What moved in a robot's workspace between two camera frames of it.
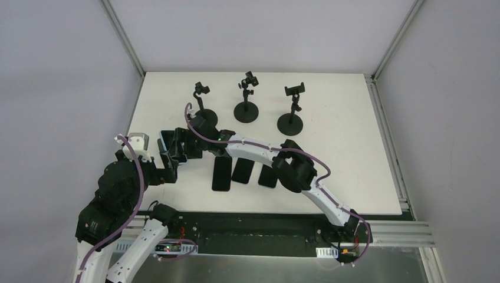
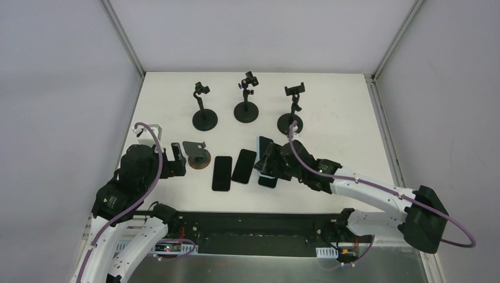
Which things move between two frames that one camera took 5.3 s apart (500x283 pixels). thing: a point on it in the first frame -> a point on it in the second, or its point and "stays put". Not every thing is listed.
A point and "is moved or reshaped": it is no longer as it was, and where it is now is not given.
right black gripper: [191, 145] -> [271, 162]
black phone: [221, 173] stays put
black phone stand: [209, 116] stays put
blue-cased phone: [267, 177] stays put
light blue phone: [165, 140] is moved or reshaped
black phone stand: [247, 112] stays put
